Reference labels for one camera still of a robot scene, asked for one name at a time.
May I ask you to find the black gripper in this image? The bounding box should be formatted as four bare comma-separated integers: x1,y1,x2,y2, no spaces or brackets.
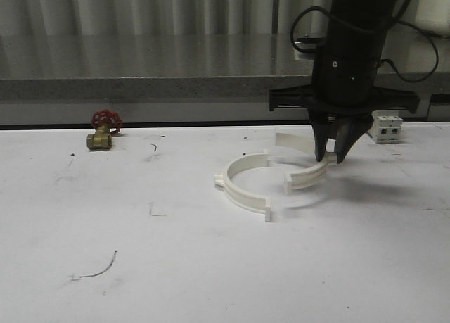
268,48,420,163

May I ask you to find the white container on counter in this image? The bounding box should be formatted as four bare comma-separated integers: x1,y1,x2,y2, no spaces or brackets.
402,0,450,37

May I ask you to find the white circuit breaker red switch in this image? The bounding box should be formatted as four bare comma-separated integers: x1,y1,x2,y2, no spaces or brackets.
367,110,403,144

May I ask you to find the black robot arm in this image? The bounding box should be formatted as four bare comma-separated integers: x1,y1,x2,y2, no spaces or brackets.
269,0,420,163

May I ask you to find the white half pipe clamp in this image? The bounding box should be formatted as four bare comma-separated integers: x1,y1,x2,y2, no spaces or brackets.
214,150,274,222
275,132,338,194

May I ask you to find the black cable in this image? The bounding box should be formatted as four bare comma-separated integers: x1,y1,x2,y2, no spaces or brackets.
290,0,440,84

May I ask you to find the brass valve red handwheel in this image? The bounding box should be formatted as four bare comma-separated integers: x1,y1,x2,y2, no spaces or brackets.
86,109,123,151

